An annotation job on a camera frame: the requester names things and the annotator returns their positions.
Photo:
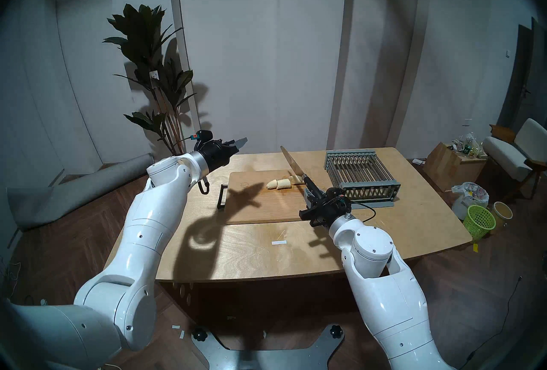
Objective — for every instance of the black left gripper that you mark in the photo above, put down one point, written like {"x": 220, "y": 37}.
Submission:
{"x": 216, "y": 153}

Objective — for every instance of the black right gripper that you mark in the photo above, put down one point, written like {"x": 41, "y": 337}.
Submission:
{"x": 333, "y": 213}

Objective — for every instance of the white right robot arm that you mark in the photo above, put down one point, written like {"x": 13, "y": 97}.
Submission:
{"x": 384, "y": 300}

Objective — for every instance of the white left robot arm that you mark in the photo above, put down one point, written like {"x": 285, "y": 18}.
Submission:
{"x": 145, "y": 219}

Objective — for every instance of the grey metal roller knife rack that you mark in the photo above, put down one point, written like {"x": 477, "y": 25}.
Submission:
{"x": 359, "y": 170}

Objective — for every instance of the black base knob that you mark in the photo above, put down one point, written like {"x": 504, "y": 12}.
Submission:
{"x": 336, "y": 331}
{"x": 199, "y": 334}

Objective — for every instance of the light wooden box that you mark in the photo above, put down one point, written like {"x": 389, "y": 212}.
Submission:
{"x": 448, "y": 166}

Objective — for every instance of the tall green potted plant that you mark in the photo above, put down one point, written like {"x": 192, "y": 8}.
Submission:
{"x": 145, "y": 40}

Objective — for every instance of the white plastic bag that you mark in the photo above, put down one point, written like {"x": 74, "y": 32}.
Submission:
{"x": 470, "y": 196}

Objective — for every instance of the green mesh waste basket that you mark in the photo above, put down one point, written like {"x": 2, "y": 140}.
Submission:
{"x": 478, "y": 221}

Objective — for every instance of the clear bag of items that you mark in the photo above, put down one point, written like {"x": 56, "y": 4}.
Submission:
{"x": 469, "y": 146}

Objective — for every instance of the rolled grey carpet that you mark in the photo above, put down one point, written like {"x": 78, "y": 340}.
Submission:
{"x": 77, "y": 192}

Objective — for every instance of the beige round bucket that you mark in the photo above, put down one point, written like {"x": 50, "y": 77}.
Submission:
{"x": 502, "y": 213}

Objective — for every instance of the white cushioned wooden armchair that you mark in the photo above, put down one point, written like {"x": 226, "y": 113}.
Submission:
{"x": 506, "y": 155}

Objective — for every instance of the dark grey door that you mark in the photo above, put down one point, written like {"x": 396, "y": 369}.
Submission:
{"x": 519, "y": 74}

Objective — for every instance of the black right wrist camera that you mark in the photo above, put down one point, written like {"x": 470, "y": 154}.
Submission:
{"x": 337, "y": 195}

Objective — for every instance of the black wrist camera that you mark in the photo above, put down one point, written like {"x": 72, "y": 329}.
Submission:
{"x": 337, "y": 195}
{"x": 204, "y": 136}

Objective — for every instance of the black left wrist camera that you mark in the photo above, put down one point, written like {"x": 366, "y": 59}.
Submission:
{"x": 204, "y": 136}

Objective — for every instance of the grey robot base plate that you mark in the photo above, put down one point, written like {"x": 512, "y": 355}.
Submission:
{"x": 265, "y": 358}

